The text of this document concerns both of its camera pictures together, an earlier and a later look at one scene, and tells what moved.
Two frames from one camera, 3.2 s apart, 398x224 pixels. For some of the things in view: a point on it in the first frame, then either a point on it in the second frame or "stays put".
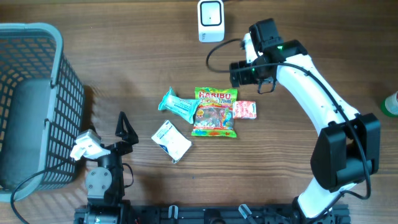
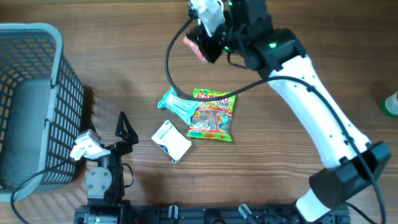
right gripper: x=244 y=76 to x=204 y=40
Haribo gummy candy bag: x=214 y=116 stays put
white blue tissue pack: x=171 y=140 stays put
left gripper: x=130 y=137 stays put
